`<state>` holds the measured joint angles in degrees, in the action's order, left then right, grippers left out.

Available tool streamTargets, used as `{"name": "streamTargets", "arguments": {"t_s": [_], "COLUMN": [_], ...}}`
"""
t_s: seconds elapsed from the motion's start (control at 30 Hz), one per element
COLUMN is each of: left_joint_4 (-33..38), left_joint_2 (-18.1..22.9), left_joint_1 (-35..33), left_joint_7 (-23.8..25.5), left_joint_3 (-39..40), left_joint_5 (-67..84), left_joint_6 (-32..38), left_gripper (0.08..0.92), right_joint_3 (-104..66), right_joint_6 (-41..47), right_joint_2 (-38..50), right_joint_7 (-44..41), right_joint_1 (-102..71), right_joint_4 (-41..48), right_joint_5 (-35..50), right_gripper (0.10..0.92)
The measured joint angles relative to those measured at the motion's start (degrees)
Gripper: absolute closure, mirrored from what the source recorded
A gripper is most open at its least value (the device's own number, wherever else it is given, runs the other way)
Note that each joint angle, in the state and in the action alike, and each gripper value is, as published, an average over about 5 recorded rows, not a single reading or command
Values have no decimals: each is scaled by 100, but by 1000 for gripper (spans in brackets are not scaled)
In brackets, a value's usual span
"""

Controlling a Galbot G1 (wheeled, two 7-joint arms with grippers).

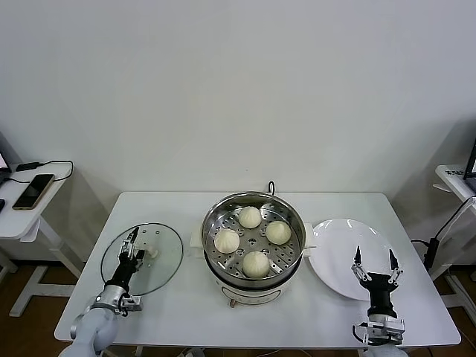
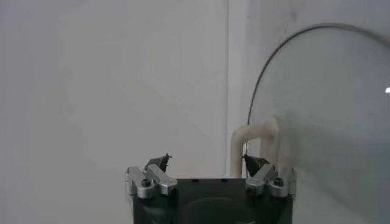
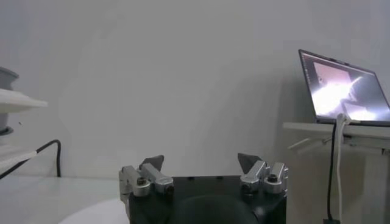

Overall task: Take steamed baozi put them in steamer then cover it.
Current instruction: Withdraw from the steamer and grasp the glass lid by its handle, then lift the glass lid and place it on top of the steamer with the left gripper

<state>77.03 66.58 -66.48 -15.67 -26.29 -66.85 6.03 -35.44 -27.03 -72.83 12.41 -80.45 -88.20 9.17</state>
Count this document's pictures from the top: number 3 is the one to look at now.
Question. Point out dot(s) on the stainless steel steamer basket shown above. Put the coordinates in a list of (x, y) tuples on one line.
[(18, 102)]

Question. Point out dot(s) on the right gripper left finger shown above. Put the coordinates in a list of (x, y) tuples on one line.
[(155, 179)]

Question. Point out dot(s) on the white round plate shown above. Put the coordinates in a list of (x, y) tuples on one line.
[(103, 213)]

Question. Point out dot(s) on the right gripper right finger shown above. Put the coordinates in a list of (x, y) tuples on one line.
[(256, 178)]

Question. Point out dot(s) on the white side table with laptop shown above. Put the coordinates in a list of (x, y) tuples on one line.
[(304, 127)]

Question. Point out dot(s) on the open laptop with bright screen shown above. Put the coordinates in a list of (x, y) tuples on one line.
[(344, 91)]

